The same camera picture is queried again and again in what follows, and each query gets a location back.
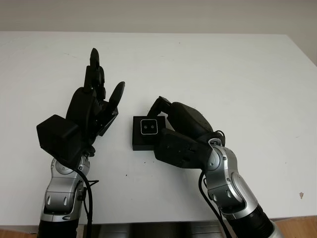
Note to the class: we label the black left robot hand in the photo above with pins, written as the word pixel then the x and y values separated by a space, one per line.
pixel 84 109

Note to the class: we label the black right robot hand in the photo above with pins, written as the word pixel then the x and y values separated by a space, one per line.
pixel 188 119

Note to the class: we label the small silver depth camera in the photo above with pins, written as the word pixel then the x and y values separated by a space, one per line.
pixel 149 127

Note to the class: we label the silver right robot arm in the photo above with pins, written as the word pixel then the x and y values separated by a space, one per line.
pixel 232 183

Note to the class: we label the black box base with insert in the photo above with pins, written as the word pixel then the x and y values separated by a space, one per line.
pixel 141 142

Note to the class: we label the dark grey robot torso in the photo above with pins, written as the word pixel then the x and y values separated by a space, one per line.
pixel 153 230

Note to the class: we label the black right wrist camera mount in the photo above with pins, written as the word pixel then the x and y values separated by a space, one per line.
pixel 175 148

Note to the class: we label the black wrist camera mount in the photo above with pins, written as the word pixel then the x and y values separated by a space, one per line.
pixel 175 148
pixel 57 136

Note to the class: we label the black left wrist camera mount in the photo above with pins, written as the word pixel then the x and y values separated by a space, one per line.
pixel 57 136

